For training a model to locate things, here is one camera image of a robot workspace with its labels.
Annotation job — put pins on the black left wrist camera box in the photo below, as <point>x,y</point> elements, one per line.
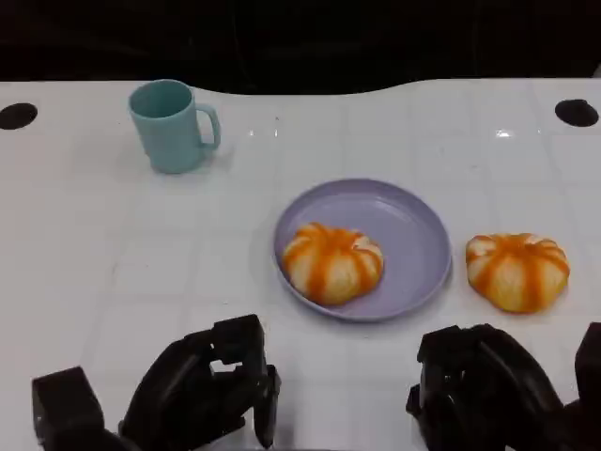
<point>66,409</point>

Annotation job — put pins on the lilac plate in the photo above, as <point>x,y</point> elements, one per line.
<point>413,244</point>

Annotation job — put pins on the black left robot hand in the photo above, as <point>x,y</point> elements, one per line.
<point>188,394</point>

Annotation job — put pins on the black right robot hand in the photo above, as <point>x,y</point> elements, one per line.
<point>497,385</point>

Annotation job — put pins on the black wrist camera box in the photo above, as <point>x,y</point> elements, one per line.
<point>589,364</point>
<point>66,409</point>

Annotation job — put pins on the black table grommet hole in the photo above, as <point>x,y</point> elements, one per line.
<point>576,113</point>
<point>17,116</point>

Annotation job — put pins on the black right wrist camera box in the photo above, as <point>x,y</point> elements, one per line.
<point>589,364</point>

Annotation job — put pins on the orange white toy bread roll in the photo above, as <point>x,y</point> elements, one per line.
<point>333,263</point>
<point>516,272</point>

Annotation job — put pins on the pale green mug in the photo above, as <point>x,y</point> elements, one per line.
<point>164,134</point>

